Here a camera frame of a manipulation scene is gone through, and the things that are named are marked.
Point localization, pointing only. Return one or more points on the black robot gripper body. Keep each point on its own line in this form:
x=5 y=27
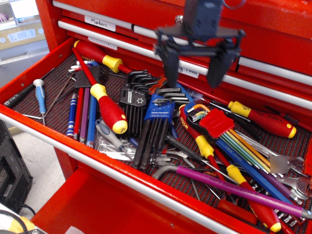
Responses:
x=199 y=34

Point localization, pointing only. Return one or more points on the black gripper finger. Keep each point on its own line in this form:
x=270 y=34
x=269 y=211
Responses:
x=219 y=66
x=171 y=62

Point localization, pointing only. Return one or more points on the large violet Allen key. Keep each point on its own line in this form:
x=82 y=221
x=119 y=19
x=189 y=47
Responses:
x=235 y=189

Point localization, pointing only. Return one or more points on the orange folding key set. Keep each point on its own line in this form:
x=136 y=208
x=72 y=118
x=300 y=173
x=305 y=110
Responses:
x=162 y=81

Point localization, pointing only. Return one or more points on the chest key lock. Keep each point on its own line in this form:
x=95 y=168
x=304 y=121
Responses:
x=179 y=20

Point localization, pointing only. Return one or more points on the black Tekton key set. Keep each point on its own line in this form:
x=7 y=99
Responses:
x=134 y=98

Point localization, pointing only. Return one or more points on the blue hex key set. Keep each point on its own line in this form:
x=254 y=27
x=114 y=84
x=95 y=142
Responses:
x=156 y=124

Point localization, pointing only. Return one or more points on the rainbow hex key set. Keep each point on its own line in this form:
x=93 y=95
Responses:
x=218 y=130

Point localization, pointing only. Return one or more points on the red hex key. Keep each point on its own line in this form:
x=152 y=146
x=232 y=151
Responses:
x=78 y=112

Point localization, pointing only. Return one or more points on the small purple hex key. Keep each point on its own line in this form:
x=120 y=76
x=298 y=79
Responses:
x=84 y=116

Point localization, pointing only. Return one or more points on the white cutting tools label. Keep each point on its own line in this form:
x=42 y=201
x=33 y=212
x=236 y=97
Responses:
x=188 y=72

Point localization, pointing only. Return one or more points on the long red yellow screwdriver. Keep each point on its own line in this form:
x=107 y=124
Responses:
x=87 y=51

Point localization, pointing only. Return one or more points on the red yellow screwdriver right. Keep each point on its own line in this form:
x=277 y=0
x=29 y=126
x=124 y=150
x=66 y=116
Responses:
x=269 y=122

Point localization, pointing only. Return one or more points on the large red yellow screwdriver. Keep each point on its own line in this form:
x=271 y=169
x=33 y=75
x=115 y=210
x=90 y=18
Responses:
x=112 y=114

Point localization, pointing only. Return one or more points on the white Markers label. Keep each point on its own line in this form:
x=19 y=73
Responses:
x=100 y=23

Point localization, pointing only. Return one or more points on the red yellow screwdriver middle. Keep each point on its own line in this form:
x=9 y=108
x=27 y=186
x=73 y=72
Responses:
x=206 y=150

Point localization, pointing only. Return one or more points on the thin red screwdriver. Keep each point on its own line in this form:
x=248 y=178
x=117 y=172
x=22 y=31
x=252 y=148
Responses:
x=291 y=119

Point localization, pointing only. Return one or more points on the grey blue screwdriver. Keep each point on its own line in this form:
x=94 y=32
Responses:
x=107 y=133

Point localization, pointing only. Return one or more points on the blue metallic pen tool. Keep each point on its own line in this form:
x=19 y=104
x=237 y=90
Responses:
x=72 y=115

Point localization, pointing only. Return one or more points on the blue white precision screwdriver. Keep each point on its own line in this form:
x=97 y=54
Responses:
x=40 y=95

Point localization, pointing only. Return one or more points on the black pen tool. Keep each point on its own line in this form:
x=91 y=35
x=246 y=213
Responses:
x=19 y=87

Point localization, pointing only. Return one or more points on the silver wrench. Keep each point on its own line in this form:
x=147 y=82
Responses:
x=294 y=178

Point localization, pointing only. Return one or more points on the black computer case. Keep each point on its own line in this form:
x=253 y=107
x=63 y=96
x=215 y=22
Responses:
x=15 y=178

